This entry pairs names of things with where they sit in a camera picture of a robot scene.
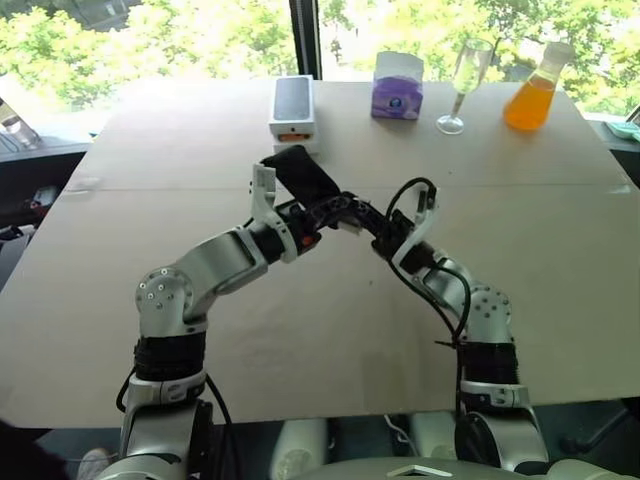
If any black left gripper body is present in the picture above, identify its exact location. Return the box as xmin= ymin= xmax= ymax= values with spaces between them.
xmin=285 ymin=198 xmax=327 ymax=251

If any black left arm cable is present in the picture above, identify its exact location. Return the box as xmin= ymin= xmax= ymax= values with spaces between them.
xmin=115 ymin=367 xmax=235 ymax=427

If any purple tissue box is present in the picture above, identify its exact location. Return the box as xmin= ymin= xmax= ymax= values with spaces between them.
xmin=370 ymin=50 xmax=426 ymax=122

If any clear champagne flute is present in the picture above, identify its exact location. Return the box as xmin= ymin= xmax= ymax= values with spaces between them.
xmin=435 ymin=37 xmax=495 ymax=135

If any clear plastic bottle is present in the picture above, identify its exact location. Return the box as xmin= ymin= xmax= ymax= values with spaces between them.
xmin=0 ymin=97 xmax=43 ymax=151

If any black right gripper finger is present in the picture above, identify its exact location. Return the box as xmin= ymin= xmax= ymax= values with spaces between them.
xmin=352 ymin=196 xmax=396 ymax=227
xmin=342 ymin=213 xmax=385 ymax=243

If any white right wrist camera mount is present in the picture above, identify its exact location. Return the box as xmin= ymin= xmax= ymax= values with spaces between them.
xmin=389 ymin=181 xmax=442 ymax=272

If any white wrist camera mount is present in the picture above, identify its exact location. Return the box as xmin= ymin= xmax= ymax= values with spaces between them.
xmin=247 ymin=161 xmax=302 ymax=265
xmin=389 ymin=181 xmax=442 ymax=272

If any white phone box black top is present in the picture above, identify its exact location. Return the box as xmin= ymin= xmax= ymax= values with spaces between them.
xmin=268 ymin=74 xmax=316 ymax=145

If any black drawstring pouch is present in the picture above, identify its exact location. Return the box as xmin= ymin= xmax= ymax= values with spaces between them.
xmin=261 ymin=144 xmax=342 ymax=207

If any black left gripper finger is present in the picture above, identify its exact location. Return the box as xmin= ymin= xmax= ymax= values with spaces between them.
xmin=315 ymin=191 xmax=362 ymax=215
xmin=318 ymin=211 xmax=359 ymax=233

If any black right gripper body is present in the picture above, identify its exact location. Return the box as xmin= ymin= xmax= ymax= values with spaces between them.
xmin=371 ymin=208 xmax=419 ymax=259

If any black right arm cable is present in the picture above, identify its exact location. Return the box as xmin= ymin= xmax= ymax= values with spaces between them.
xmin=384 ymin=177 xmax=473 ymax=416

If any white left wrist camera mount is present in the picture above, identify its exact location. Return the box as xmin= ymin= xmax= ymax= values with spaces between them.
xmin=247 ymin=161 xmax=302 ymax=265

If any glass flask orange liquid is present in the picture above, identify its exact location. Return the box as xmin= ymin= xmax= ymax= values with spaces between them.
xmin=503 ymin=41 xmax=574 ymax=132

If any grey shoe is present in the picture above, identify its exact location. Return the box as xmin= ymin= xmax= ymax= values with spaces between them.
xmin=76 ymin=446 xmax=120 ymax=480

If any teal tray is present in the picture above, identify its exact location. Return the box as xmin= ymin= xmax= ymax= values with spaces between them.
xmin=601 ymin=118 xmax=640 ymax=142

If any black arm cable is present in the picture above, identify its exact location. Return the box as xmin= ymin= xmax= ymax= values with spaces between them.
xmin=384 ymin=177 xmax=473 ymax=416
xmin=115 ymin=367 xmax=235 ymax=427

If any black window frame post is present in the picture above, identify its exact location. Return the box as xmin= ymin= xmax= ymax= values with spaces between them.
xmin=289 ymin=0 xmax=324 ymax=80

